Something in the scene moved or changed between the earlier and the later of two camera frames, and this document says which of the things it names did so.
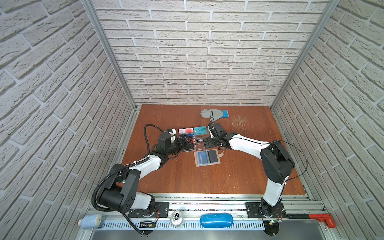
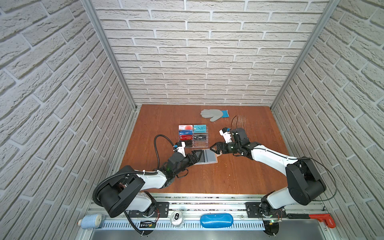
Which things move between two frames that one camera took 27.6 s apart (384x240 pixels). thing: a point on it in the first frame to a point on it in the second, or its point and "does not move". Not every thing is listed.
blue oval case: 214,220 does not move
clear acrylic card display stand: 197,134 does not move
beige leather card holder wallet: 207,157 does not move
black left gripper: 186,142 to 195,155
